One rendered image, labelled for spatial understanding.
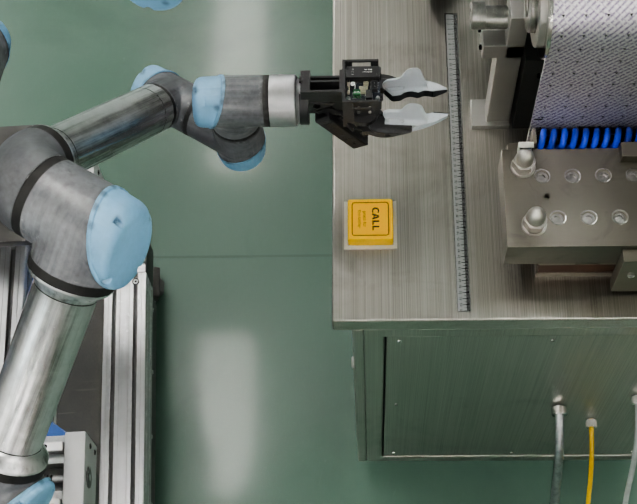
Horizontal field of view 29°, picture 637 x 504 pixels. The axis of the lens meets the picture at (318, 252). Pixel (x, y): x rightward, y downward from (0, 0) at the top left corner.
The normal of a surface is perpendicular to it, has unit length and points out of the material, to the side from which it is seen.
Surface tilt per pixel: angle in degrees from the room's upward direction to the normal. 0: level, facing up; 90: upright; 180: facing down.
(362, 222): 0
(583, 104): 90
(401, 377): 90
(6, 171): 25
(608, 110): 90
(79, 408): 0
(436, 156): 0
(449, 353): 90
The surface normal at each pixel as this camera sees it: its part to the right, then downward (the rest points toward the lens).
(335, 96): 0.00, 0.91
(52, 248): -0.46, 0.14
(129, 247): 0.89, 0.35
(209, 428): -0.04, -0.42
